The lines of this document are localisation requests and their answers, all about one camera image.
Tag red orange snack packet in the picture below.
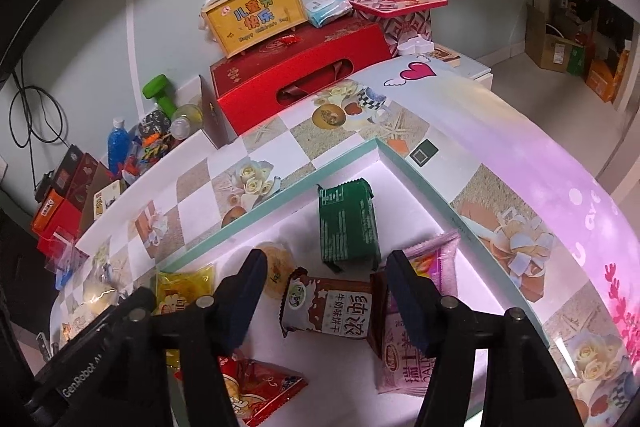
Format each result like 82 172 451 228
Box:
172 354 309 426

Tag blue wet wipes pack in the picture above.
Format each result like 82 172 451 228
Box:
304 0 354 28

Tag cream snack packet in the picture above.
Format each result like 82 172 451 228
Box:
59 311 102 344

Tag brown milk biscuit packet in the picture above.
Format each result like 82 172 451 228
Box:
279 269 389 341

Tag jelly cup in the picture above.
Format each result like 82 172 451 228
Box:
254 242 297 299

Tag black cables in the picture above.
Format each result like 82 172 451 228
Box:
9 71 71 178

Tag black power adapter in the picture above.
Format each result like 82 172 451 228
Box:
34 171 56 203

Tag red patterned tin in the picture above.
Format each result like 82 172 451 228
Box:
344 0 449 50

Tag pink snack packet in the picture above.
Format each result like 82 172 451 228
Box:
374 231 482 396

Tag red gift box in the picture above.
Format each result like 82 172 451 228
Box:
209 19 394 136

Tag black patterned toy bag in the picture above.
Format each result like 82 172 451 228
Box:
137 109 174 143

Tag teal rimmed white tray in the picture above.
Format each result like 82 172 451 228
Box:
155 139 552 427

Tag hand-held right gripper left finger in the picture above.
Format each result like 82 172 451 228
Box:
97 249 269 427

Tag green dumbbell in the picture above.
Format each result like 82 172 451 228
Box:
142 75 184 120

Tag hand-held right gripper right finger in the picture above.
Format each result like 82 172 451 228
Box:
386 250 584 427

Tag open cardboard box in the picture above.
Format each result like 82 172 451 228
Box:
198 74 239 150

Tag clear bag of bread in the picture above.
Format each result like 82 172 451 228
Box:
82 266 124 309

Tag white plastic object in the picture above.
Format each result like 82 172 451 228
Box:
397 34 434 58

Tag brown heart print box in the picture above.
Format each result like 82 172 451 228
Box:
67 152 101 208

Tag yellow gift box with handle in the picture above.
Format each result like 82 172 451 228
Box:
201 0 307 60

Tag yellow snack packet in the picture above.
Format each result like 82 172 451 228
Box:
152 264 217 369

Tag blue bottle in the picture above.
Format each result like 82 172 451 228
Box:
107 116 134 173

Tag orange box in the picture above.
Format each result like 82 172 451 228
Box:
32 189 64 233

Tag clear jar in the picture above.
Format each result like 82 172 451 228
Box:
169 104 204 140

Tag clear plastic box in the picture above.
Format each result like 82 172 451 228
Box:
44 229 76 276

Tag yellow white card box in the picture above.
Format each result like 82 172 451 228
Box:
92 179 126 221

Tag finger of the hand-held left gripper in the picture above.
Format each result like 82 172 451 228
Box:
111 287 157 325

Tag brown storage cartons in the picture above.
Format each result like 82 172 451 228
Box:
524 4 631 103

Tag colourful small toys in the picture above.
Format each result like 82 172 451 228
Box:
119 131 171 178

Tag dark green snack packet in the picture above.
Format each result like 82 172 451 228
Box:
318 179 384 276

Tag dark flat box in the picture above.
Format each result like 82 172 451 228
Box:
52 144 84 198

